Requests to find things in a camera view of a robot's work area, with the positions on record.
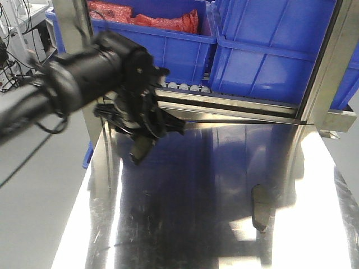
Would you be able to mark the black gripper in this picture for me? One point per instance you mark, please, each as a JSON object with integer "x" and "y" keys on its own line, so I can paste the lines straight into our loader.
{"x": 135, "y": 110}

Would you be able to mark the grey brake pad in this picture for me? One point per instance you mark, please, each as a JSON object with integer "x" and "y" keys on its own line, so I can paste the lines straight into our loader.
{"x": 141, "y": 147}
{"x": 261, "y": 207}

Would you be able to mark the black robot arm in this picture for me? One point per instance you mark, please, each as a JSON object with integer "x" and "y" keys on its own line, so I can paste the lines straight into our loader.
{"x": 111, "y": 62}

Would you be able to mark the blue bin on floor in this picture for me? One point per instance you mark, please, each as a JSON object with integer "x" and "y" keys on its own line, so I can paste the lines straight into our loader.
{"x": 88, "y": 156}

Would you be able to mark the blue bin upper left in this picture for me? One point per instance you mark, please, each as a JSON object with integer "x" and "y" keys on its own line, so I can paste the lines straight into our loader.
{"x": 185, "y": 55}

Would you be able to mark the red plastic bag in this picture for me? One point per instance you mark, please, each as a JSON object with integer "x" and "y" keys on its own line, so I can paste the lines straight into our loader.
{"x": 187, "y": 23}

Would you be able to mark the white equipment rack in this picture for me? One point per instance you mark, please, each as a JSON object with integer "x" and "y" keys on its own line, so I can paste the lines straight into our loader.
{"x": 24, "y": 30}

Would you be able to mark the blue bin upper right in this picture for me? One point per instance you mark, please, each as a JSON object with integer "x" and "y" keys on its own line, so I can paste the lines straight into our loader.
{"x": 267, "y": 49}

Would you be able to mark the steel roller rack frame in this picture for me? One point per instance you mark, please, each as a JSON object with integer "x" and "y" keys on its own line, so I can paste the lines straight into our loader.
{"x": 73, "y": 30}

